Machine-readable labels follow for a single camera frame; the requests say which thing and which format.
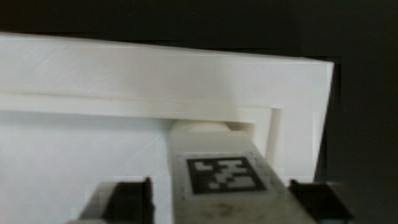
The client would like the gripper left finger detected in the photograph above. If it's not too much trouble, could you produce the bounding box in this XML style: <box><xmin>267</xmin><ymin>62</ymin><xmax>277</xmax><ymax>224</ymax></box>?
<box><xmin>66</xmin><ymin>177</ymin><xmax>155</xmax><ymax>224</ymax></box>

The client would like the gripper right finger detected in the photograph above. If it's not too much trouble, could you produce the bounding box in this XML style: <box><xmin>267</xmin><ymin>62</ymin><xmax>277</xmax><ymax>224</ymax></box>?
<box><xmin>288</xmin><ymin>180</ymin><xmax>354</xmax><ymax>224</ymax></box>

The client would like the white table leg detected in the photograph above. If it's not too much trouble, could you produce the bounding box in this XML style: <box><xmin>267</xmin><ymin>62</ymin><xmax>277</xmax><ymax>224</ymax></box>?
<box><xmin>169</xmin><ymin>121</ymin><xmax>316</xmax><ymax>224</ymax></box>

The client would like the white fence wall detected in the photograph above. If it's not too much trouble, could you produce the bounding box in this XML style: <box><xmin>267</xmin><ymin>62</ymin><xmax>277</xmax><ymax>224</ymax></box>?
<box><xmin>0</xmin><ymin>32</ymin><xmax>334</xmax><ymax>181</ymax></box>

